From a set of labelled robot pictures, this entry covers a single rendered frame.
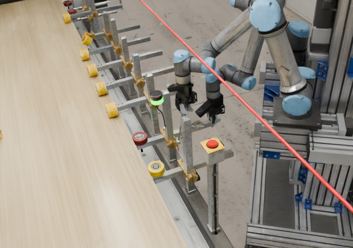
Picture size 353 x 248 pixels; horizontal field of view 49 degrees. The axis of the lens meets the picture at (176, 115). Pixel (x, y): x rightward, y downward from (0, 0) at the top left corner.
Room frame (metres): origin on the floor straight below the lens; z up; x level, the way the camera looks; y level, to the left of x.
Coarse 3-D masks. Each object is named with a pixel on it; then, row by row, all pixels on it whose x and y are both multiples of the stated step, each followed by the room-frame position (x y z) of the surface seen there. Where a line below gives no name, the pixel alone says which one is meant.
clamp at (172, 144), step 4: (160, 132) 1.64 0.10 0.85; (164, 132) 1.61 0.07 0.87; (164, 136) 1.58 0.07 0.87; (164, 140) 1.58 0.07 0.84; (168, 140) 1.55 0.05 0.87; (172, 140) 1.54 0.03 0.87; (168, 144) 1.53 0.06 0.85; (172, 144) 1.53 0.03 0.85; (176, 144) 1.54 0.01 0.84; (172, 148) 1.53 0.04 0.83
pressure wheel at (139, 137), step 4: (136, 132) 1.59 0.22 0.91; (140, 132) 1.59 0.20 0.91; (144, 132) 1.58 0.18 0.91; (132, 136) 1.56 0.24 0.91; (136, 136) 1.56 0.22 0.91; (140, 136) 1.55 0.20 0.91; (144, 136) 1.55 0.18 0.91; (136, 140) 1.52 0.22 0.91; (140, 140) 1.52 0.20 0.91; (144, 140) 1.53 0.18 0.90; (136, 144) 1.52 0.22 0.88; (140, 144) 1.52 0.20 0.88
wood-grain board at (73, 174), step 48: (48, 0) 3.78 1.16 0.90; (0, 48) 2.77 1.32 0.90; (48, 48) 2.70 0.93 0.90; (0, 96) 2.07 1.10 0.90; (48, 96) 2.03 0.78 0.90; (96, 96) 1.98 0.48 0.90; (0, 144) 1.59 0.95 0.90; (48, 144) 1.56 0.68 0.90; (96, 144) 1.53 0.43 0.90; (0, 192) 1.24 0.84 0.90; (48, 192) 1.22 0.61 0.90; (96, 192) 1.19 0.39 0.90; (144, 192) 1.17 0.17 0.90; (0, 240) 0.98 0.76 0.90; (48, 240) 0.96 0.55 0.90; (96, 240) 0.94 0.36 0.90; (144, 240) 0.92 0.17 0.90
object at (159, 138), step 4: (208, 120) 1.70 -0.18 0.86; (208, 124) 1.68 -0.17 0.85; (200, 128) 1.66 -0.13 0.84; (176, 132) 1.62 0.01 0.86; (156, 136) 1.60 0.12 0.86; (160, 136) 1.60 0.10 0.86; (176, 136) 1.61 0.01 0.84; (148, 140) 1.57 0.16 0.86; (152, 140) 1.57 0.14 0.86; (156, 140) 1.57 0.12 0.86; (160, 140) 1.58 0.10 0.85; (144, 144) 1.55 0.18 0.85; (148, 144) 1.56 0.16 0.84; (152, 144) 1.56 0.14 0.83; (140, 148) 1.54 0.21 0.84
